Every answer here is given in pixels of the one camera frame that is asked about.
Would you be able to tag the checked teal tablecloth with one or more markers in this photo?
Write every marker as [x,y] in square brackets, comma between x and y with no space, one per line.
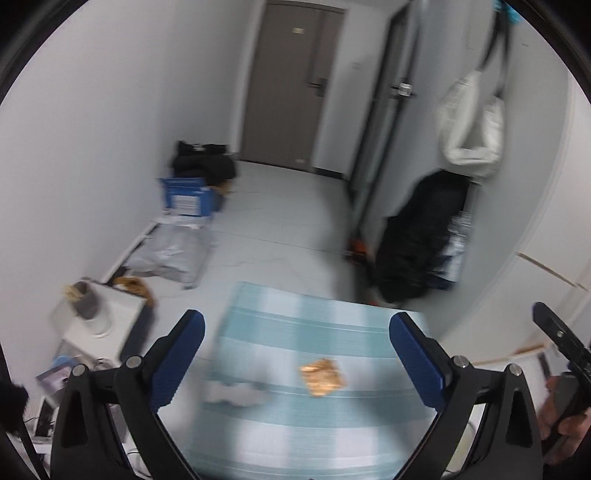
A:
[303,387]

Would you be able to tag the grey plastic mailer bag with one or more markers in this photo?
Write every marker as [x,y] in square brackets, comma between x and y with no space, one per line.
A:
[174,252]

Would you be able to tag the black clothes pile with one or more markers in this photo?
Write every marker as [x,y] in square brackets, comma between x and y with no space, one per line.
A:
[211,162]

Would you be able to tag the grey door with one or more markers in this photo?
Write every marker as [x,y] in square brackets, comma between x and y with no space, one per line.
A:
[291,70]

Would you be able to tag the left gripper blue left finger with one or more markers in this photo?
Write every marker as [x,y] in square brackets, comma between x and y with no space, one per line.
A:
[170,357]

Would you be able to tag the toothpick holder cup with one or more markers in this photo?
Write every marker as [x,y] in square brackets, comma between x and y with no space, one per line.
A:
[82,299]

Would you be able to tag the blue cardboard box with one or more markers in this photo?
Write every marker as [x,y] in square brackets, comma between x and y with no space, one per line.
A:
[190,197]

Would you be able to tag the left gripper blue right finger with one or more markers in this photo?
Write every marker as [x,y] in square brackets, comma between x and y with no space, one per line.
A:
[423,359]

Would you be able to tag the small brown sauce packet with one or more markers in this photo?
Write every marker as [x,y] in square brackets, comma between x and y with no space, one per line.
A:
[322,377]

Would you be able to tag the white paper napkin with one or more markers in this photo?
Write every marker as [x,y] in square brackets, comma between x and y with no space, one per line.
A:
[241,395]

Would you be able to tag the white hanging bag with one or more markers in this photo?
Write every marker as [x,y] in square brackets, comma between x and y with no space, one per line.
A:
[471,137]

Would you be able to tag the person's right hand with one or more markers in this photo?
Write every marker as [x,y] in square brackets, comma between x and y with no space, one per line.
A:
[565,413]

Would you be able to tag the black hanging coat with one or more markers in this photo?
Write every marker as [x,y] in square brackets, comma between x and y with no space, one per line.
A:
[413,239]

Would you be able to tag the white side table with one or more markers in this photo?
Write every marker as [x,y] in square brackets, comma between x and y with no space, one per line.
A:
[105,336]

